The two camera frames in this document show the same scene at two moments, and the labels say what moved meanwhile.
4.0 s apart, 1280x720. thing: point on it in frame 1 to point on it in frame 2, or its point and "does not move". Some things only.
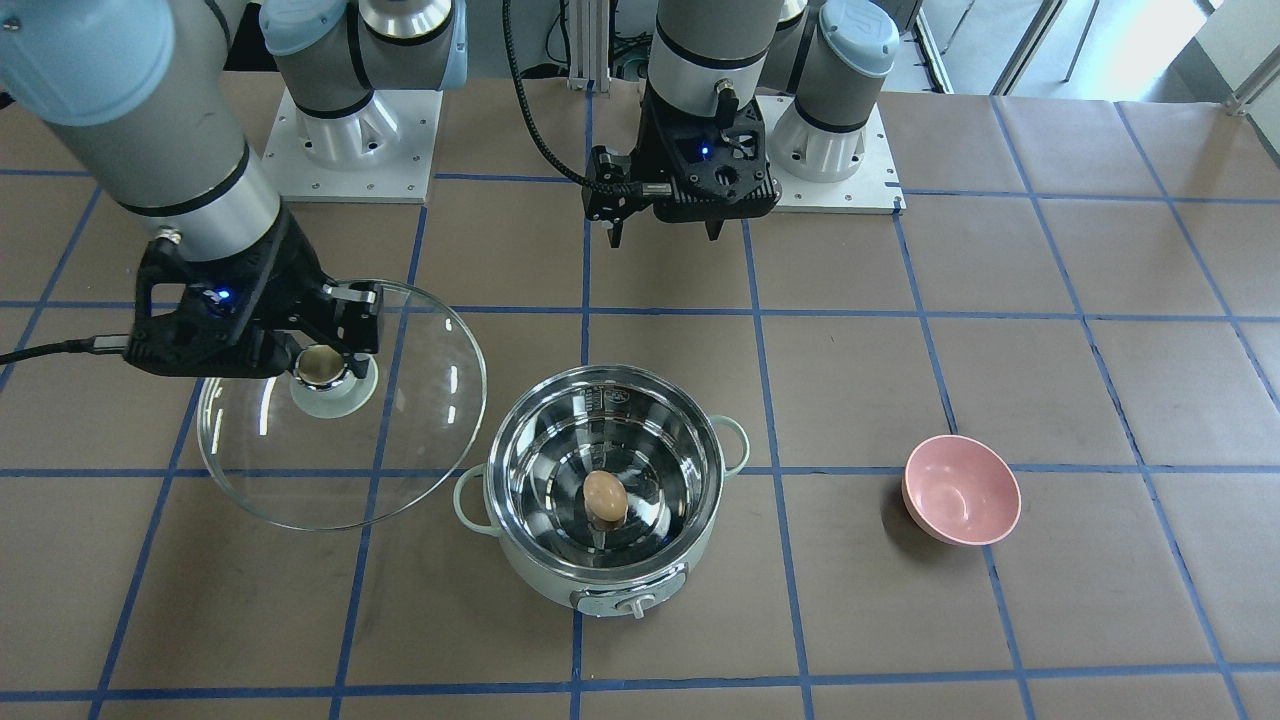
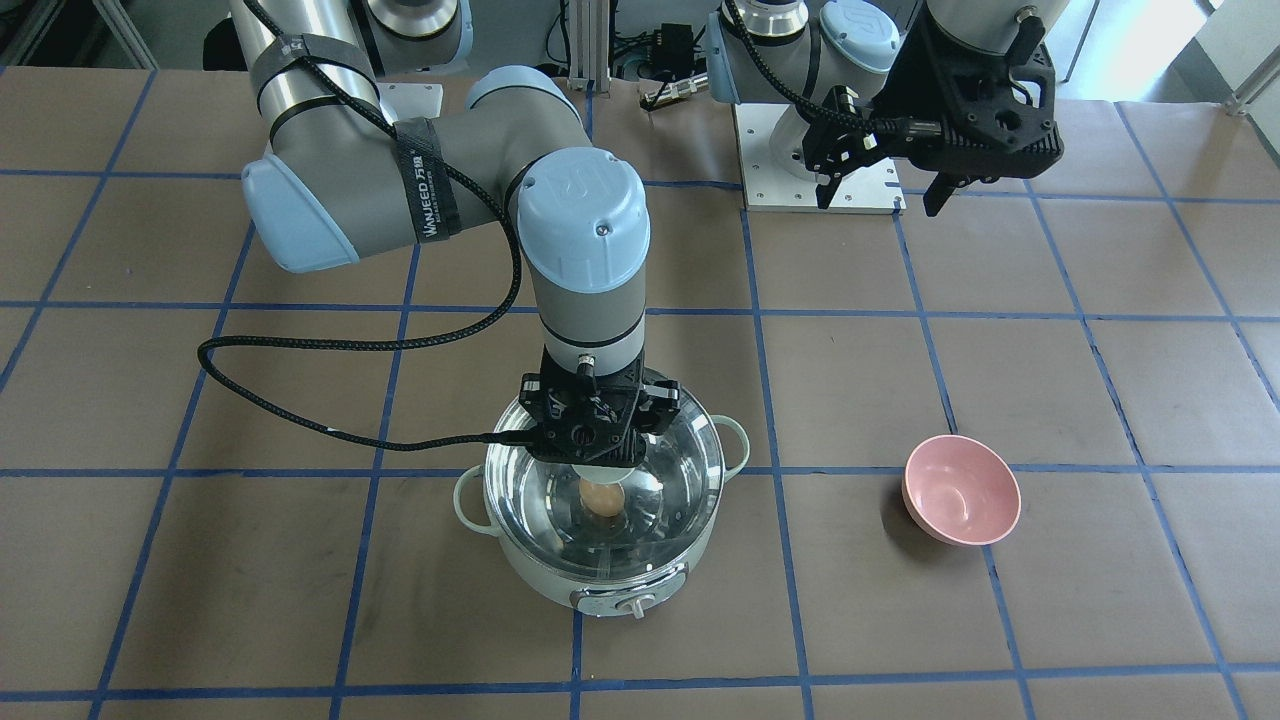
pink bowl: x=961 y=490 does not move
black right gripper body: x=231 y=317 to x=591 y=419
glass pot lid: x=324 y=446 to x=608 y=522
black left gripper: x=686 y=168 to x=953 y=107
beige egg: x=605 y=498 does not move
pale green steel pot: x=602 y=484 does not move
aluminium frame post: x=589 y=46 does not move
